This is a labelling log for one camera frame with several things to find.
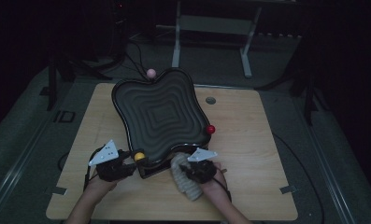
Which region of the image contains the person's right hand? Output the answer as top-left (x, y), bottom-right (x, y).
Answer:
top-left (201, 161), bottom-right (228, 201)

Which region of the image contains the grey cloth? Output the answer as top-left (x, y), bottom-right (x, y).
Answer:
top-left (169, 151), bottom-right (204, 202)

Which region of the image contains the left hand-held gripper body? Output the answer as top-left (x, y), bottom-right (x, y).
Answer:
top-left (88, 139), bottom-right (137, 183)

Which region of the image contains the dark equipment with red light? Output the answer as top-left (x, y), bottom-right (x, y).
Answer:
top-left (109, 0), bottom-right (130, 60)

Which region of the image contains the grey tape piece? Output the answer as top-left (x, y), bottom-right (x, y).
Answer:
top-left (279, 185), bottom-right (298, 194)
top-left (50, 186), bottom-right (68, 196)

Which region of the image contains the bundle of black cables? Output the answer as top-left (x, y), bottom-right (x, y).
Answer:
top-left (125, 40), bottom-right (149, 77)

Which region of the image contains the black wavy tray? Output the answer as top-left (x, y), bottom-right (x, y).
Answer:
top-left (111, 67), bottom-right (213, 180)

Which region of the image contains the black tripod stand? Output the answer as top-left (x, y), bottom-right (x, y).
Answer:
top-left (47, 46), bottom-right (126, 111)
top-left (256, 62), bottom-right (331, 125)

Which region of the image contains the thin black cable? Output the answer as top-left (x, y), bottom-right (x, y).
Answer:
top-left (272, 133), bottom-right (326, 224)
top-left (57, 152), bottom-right (69, 172)

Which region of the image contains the white metal desk frame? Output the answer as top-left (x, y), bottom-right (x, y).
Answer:
top-left (156, 0), bottom-right (264, 78)

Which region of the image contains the person's left hand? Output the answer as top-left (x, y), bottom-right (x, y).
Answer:
top-left (84, 172), bottom-right (121, 196)

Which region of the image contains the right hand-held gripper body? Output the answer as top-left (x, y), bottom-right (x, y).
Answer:
top-left (186, 147), bottom-right (219, 185)

